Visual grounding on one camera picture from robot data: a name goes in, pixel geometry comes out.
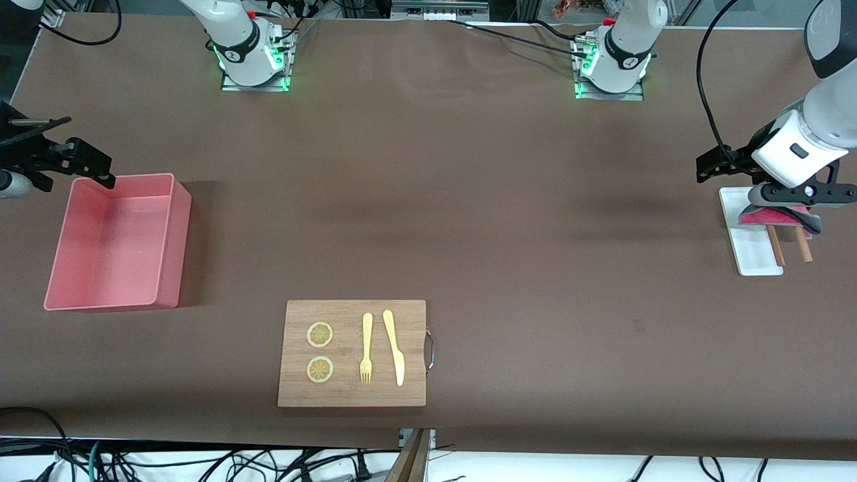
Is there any red and grey cloth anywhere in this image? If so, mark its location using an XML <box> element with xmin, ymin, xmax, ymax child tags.
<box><xmin>738</xmin><ymin>204</ymin><xmax>823</xmax><ymax>236</ymax></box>

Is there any white rack tray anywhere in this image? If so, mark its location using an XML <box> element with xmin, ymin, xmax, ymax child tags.
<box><xmin>718</xmin><ymin>186</ymin><xmax>784</xmax><ymax>276</ymax></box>

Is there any pink plastic bin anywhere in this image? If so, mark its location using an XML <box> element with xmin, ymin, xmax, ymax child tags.
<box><xmin>44</xmin><ymin>173</ymin><xmax>193</xmax><ymax>313</ymax></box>

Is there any brown table mat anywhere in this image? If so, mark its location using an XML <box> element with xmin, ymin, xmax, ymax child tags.
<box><xmin>0</xmin><ymin>13</ymin><xmax>857</xmax><ymax>463</ymax></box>

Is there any grey power strip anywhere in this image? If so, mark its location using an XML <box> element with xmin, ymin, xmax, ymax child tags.
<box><xmin>392</xmin><ymin>0</ymin><xmax>490</xmax><ymax>21</ymax></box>

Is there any yellow plastic fork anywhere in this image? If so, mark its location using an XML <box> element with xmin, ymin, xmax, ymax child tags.
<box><xmin>360</xmin><ymin>313</ymin><xmax>374</xmax><ymax>385</ymax></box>

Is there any wooden cutting board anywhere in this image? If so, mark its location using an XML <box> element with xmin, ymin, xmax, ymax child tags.
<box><xmin>277</xmin><ymin>299</ymin><xmax>427</xmax><ymax>408</ymax></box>

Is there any yellow plastic knife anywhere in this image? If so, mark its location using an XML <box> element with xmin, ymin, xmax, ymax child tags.
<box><xmin>382</xmin><ymin>309</ymin><xmax>406</xmax><ymax>388</ymax></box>

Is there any wooden beam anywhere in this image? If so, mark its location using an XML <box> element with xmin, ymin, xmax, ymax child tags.
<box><xmin>385</xmin><ymin>428</ymin><xmax>431</xmax><ymax>482</ymax></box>

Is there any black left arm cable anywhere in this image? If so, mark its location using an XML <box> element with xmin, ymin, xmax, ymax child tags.
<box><xmin>696</xmin><ymin>0</ymin><xmax>745</xmax><ymax>156</ymax></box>

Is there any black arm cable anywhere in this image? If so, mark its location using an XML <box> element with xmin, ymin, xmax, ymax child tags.
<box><xmin>696</xmin><ymin>0</ymin><xmax>745</xmax><ymax>156</ymax></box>
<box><xmin>39</xmin><ymin>0</ymin><xmax>123</xmax><ymax>48</ymax></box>

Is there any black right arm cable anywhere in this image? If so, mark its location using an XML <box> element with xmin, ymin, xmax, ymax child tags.
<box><xmin>39</xmin><ymin>0</ymin><xmax>123</xmax><ymax>48</ymax></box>

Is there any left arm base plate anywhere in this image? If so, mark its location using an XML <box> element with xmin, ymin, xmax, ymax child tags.
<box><xmin>572</xmin><ymin>37</ymin><xmax>645</xmax><ymax>101</ymax></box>

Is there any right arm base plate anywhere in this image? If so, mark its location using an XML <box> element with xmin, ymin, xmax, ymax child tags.
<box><xmin>221</xmin><ymin>27</ymin><xmax>291</xmax><ymax>92</ymax></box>

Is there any black base cable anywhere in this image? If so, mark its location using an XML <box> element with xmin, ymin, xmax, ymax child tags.
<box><xmin>447</xmin><ymin>19</ymin><xmax>593</xmax><ymax>61</ymax></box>
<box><xmin>532</xmin><ymin>19</ymin><xmax>591</xmax><ymax>45</ymax></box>
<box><xmin>264</xmin><ymin>0</ymin><xmax>323</xmax><ymax>51</ymax></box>

